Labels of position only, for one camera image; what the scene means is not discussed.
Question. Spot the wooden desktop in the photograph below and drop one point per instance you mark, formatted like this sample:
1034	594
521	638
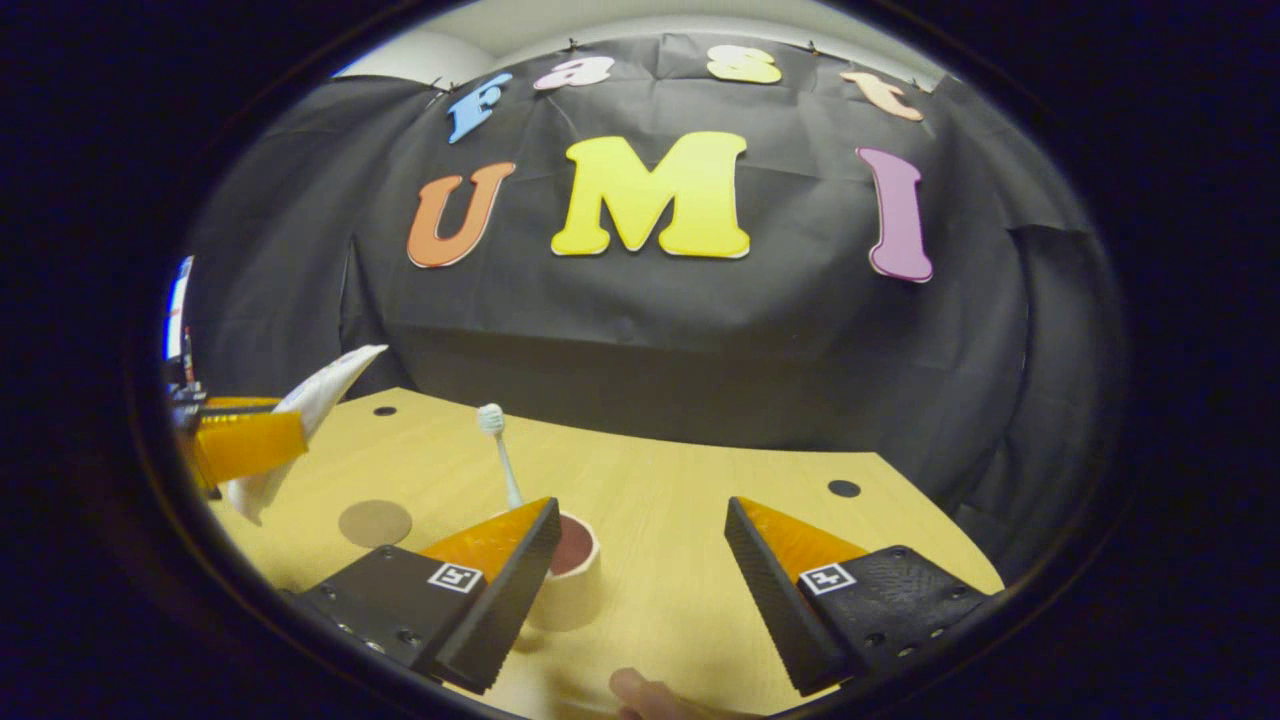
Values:
680	520

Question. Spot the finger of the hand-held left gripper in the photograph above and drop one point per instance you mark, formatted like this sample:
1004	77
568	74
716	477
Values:
235	402
250	445

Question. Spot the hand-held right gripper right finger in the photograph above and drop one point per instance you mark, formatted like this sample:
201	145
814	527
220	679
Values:
778	605

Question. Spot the beige cup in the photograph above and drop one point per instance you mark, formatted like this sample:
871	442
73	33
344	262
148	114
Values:
575	580

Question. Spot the white toothpaste tube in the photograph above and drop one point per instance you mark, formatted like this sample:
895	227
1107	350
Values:
330	385

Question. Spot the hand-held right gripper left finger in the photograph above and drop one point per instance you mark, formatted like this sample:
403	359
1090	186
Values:
500	610

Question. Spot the pale green toothbrush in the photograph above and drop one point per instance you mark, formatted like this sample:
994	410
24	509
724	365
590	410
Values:
491	420

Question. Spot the black backdrop cloth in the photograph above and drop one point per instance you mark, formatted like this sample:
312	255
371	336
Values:
650	330

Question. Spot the round brown coaster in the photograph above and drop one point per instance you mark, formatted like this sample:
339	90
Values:
375	523

